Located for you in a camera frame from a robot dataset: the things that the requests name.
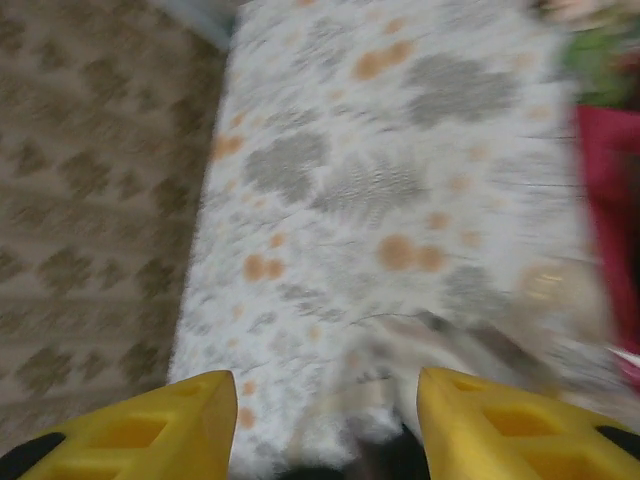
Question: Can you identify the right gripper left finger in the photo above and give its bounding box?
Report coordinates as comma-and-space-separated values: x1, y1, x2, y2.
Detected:
0, 369, 237, 480

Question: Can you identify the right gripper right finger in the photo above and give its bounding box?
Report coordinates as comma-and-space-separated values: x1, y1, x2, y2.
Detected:
417, 366, 640, 480

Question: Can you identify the red wrapping paper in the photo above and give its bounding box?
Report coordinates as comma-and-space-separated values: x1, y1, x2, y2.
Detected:
571, 103, 640, 394

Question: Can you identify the floral table cover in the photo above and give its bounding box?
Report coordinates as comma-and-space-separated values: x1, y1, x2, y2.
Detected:
167, 0, 621, 480

